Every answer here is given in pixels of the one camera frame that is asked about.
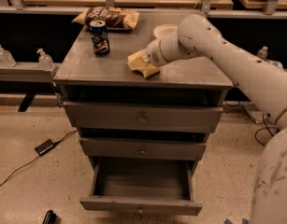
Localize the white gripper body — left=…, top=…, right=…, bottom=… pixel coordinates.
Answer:
left=146, top=31, right=194, bottom=67

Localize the yellow sponge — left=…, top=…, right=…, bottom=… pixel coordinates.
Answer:
left=127, top=49, right=160, bottom=78

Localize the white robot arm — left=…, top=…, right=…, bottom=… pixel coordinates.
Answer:
left=146, top=14, right=287, bottom=224

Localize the grey wooden drawer cabinet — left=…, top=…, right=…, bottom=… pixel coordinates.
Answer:
left=52, top=8, right=234, bottom=217

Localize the grey top drawer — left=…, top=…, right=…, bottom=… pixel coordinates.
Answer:
left=64, top=102, right=222, bottom=133

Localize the grey drawer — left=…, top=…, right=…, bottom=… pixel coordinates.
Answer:
left=64, top=102, right=222, bottom=133
left=79, top=138, right=206, bottom=161

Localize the grey middle drawer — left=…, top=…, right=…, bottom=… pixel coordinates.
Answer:
left=79, top=138, right=206, bottom=161

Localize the open bottom drawer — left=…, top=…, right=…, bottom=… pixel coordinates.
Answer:
left=80, top=158, right=202, bottom=216

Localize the white paper bowl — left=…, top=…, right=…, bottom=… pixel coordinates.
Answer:
left=153, top=24, right=178, bottom=38

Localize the brown chip bag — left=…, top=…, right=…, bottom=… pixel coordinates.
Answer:
left=73, top=7, right=139, bottom=31

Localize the dark soda can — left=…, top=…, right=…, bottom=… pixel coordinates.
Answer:
left=89, top=20, right=110, bottom=56

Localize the clear plastic bottle right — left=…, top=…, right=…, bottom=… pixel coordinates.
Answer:
left=256, top=46, right=268, bottom=61

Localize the clear pump bottle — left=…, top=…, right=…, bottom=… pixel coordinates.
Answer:
left=37, top=49, right=55, bottom=71
left=0, top=45, right=16, bottom=67

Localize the black power adapter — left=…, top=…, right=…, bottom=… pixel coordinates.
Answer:
left=35, top=139, right=53, bottom=156

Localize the clear pump bottle far left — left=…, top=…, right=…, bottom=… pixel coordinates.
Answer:
left=0, top=45, right=16, bottom=67

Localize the black object on floor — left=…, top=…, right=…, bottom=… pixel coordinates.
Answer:
left=42, top=210, right=57, bottom=224

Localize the black cable on right floor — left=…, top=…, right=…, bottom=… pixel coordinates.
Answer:
left=254, top=113, right=281, bottom=147

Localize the grey metal shelf rail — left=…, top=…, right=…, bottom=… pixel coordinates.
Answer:
left=0, top=62, right=52, bottom=83

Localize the black adapter cable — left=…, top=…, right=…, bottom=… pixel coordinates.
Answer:
left=0, top=130, right=78, bottom=192

